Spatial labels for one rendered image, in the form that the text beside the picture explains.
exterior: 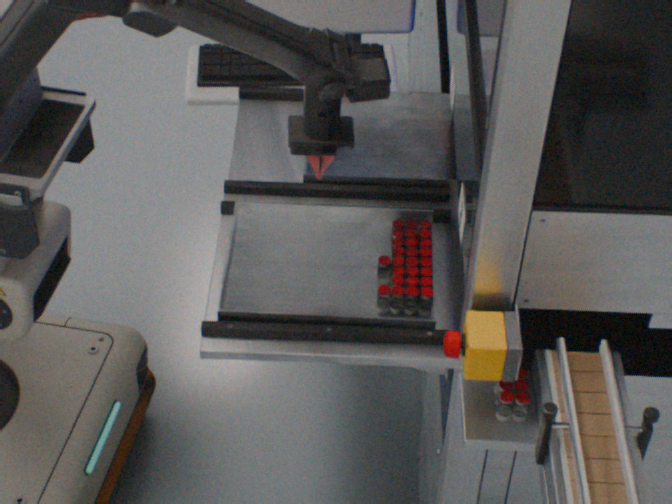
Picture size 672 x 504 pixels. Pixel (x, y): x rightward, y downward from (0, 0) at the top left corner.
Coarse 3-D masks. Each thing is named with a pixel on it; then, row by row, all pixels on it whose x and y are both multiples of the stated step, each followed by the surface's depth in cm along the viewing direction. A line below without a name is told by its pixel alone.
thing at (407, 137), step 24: (408, 96) 220; (432, 96) 220; (360, 120) 218; (384, 120) 218; (408, 120) 219; (432, 120) 219; (360, 144) 213; (384, 144) 213; (408, 144) 213; (432, 144) 213; (312, 168) 207; (336, 168) 208; (360, 168) 208; (384, 168) 208; (408, 168) 208; (432, 168) 208; (456, 192) 203
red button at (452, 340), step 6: (450, 330) 162; (444, 336) 162; (450, 336) 160; (456, 336) 160; (444, 342) 161; (450, 342) 160; (456, 342) 160; (462, 342) 161; (444, 348) 161; (450, 348) 160; (456, 348) 160; (450, 354) 160; (456, 354) 160
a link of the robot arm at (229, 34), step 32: (128, 0) 131; (192, 0) 138; (224, 0) 143; (160, 32) 136; (224, 32) 145; (256, 32) 147; (288, 32) 153; (320, 32) 159; (288, 64) 157; (320, 64) 157
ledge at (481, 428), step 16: (464, 384) 171; (480, 384) 172; (464, 400) 169; (480, 400) 169; (464, 416) 167; (480, 416) 167; (496, 416) 167; (528, 416) 167; (464, 432) 165; (480, 432) 165; (496, 432) 165; (512, 432) 165; (528, 432) 165; (480, 448) 165; (496, 448) 165; (512, 448) 165; (528, 448) 165
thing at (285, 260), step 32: (256, 224) 196; (288, 224) 196; (320, 224) 196; (352, 224) 197; (384, 224) 197; (256, 256) 190; (288, 256) 190; (320, 256) 191; (352, 256) 191; (224, 288) 181; (256, 288) 185; (288, 288) 185; (320, 288) 185; (352, 288) 185; (224, 320) 178; (256, 320) 178; (288, 320) 177; (320, 320) 177; (352, 320) 177; (384, 320) 176; (416, 320) 176
